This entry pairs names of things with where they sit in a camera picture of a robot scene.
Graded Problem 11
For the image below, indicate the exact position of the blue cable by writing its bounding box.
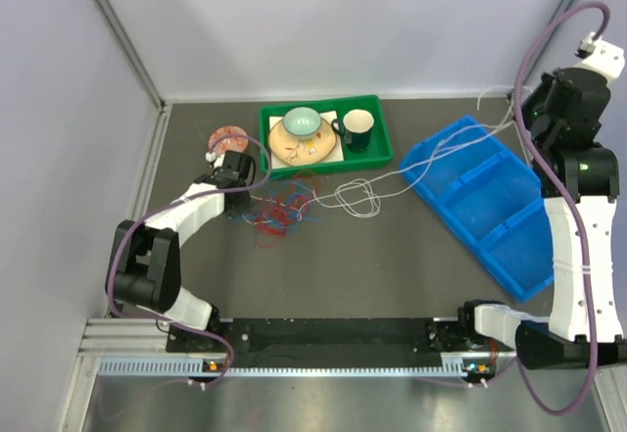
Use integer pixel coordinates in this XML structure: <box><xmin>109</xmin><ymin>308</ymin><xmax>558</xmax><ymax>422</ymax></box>
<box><xmin>229</xmin><ymin>179</ymin><xmax>327</xmax><ymax>237</ymax></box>

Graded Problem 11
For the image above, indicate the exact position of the white cable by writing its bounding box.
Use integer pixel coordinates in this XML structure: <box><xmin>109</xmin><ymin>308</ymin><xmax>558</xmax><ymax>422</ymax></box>
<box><xmin>293</xmin><ymin>83</ymin><xmax>533</xmax><ymax>220</ymax></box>

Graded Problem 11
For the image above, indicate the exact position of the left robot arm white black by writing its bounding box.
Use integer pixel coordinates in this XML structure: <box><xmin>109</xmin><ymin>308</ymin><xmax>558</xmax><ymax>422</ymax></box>
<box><xmin>105</xmin><ymin>151</ymin><xmax>256</xmax><ymax>351</ymax></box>

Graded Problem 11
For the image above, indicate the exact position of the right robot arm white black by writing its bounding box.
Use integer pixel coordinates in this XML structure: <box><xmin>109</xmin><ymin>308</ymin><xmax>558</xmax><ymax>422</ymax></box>
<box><xmin>457</xmin><ymin>67</ymin><xmax>626</xmax><ymax>369</ymax></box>

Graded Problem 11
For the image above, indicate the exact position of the red patterned small bowl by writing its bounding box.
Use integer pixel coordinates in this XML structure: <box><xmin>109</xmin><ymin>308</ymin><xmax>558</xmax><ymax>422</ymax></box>
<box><xmin>208</xmin><ymin>125</ymin><xmax>249</xmax><ymax>155</ymax></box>

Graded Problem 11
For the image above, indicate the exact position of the peach ceramic plate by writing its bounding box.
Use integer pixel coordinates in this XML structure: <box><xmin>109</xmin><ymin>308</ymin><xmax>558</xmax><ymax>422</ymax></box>
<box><xmin>267</xmin><ymin>117</ymin><xmax>339</xmax><ymax>167</ymax></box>

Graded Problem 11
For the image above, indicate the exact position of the light blue ceramic bowl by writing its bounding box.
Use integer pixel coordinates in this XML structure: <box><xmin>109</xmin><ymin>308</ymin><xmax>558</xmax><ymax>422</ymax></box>
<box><xmin>282</xmin><ymin>107</ymin><xmax>323</xmax><ymax>139</ymax></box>

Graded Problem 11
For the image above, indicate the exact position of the blue plastic divided bin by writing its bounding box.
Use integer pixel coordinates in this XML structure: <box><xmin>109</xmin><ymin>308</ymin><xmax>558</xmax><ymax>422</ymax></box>
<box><xmin>400</xmin><ymin>116</ymin><xmax>554</xmax><ymax>303</ymax></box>

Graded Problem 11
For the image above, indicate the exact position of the dark green mug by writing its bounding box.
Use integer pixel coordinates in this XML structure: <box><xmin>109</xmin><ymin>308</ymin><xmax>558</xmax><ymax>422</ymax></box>
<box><xmin>331</xmin><ymin>109</ymin><xmax>374</xmax><ymax>153</ymax></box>

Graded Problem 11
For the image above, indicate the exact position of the green plastic tray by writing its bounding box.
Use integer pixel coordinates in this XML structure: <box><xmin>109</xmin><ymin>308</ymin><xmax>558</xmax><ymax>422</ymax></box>
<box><xmin>259</xmin><ymin>95</ymin><xmax>394</xmax><ymax>178</ymax></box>

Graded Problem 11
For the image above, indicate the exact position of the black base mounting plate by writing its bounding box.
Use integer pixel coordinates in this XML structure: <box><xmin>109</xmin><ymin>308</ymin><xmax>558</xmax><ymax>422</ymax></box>
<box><xmin>166</xmin><ymin>316</ymin><xmax>491</xmax><ymax>369</ymax></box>

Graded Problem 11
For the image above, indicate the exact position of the red cable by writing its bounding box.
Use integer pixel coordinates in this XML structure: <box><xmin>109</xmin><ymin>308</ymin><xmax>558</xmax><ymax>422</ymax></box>
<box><xmin>242</xmin><ymin>169</ymin><xmax>324</xmax><ymax>255</ymax></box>

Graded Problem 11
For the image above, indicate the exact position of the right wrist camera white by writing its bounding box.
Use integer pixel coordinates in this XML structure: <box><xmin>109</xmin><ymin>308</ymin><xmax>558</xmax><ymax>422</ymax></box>
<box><xmin>575</xmin><ymin>32</ymin><xmax>626</xmax><ymax>84</ymax></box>

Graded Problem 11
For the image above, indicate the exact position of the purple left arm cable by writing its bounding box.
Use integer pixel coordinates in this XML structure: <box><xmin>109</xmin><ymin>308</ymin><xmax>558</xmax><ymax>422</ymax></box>
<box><xmin>105</xmin><ymin>133</ymin><xmax>271</xmax><ymax>389</ymax></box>

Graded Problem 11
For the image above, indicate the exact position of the grey slotted cable duct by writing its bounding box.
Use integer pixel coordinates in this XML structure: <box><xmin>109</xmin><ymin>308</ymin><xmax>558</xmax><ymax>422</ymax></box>
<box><xmin>98</xmin><ymin>358</ymin><xmax>468</xmax><ymax>378</ymax></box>

